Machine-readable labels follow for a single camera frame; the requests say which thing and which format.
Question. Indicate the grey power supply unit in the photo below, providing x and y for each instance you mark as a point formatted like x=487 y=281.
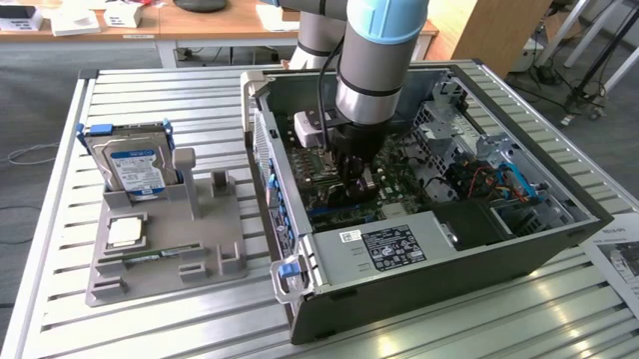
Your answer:
x=341 y=261

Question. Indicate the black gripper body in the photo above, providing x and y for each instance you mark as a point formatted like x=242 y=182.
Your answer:
x=359 y=140

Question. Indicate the green RAM stick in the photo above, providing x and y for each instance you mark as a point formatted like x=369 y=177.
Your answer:
x=319 y=185
x=149 y=257

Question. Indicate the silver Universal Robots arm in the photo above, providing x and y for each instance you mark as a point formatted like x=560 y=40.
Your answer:
x=369 y=67

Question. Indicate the blue case release latch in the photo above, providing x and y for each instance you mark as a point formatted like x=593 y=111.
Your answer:
x=288 y=270

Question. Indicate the blue expansion slot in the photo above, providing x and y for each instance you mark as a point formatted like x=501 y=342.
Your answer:
x=329 y=212

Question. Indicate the white cardboard box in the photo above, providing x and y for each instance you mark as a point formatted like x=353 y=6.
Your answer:
x=121 y=18

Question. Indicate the wooden desk white frame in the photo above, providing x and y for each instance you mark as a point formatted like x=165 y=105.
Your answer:
x=224 y=22
x=74 y=33

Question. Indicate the white electronics box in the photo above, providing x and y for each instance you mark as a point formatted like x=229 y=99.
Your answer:
x=524 y=56

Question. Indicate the wooden cabinet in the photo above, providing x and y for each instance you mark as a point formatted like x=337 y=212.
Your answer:
x=499 y=33

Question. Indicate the black graphics card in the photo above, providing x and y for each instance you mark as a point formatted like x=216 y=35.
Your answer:
x=333 y=196

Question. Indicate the printed paper sheet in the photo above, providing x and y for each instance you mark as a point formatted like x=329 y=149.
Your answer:
x=619 y=254

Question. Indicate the white table frame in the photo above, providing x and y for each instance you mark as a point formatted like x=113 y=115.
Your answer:
x=599 y=31

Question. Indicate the metal disk bay cage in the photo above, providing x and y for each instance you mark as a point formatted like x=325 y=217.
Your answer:
x=439 y=134

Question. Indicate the green motherboard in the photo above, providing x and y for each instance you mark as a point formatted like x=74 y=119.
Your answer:
x=399 y=175

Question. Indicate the silver CPU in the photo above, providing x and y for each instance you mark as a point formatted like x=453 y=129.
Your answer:
x=124 y=233

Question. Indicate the grey parts rack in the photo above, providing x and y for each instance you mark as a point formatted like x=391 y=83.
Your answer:
x=164 y=232

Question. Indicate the blue slot latch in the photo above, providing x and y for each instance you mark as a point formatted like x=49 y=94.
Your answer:
x=272 y=182

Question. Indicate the hard disk with blue caddy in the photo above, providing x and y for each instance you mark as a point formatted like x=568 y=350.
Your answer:
x=134 y=168

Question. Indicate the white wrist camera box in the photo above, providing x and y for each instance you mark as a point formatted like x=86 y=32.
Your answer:
x=309 y=129

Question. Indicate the white paper stack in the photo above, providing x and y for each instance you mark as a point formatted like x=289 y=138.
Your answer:
x=272 y=18

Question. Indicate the black wheeled stand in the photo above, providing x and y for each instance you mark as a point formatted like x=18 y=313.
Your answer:
x=584 y=89

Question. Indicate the metal CPU socket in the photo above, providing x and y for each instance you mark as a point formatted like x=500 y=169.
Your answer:
x=327 y=164

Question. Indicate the black and white box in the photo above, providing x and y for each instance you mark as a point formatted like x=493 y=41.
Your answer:
x=20 y=18

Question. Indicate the black round object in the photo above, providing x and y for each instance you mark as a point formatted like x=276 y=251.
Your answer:
x=198 y=4

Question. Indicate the black open PC case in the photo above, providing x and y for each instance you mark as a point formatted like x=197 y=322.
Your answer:
x=424 y=299

